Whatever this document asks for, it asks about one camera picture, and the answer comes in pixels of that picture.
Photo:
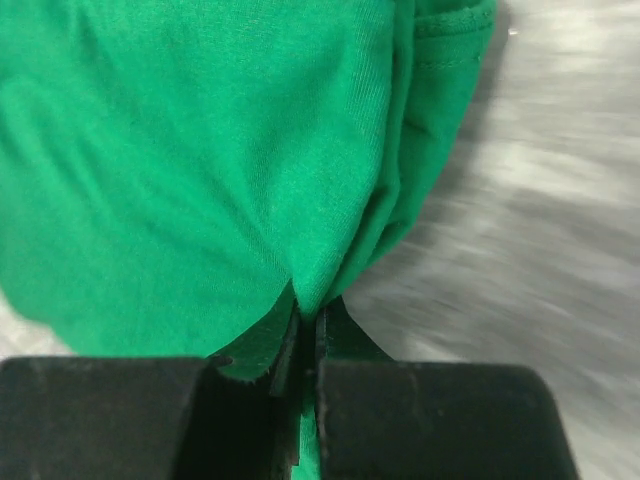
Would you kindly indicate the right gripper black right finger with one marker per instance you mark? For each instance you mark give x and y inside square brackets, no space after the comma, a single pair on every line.
[380,418]

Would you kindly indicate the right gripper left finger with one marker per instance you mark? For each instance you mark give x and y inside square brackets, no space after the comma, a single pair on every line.
[230,415]

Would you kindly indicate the green t-shirt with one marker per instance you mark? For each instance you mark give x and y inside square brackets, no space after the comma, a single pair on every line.
[173,172]

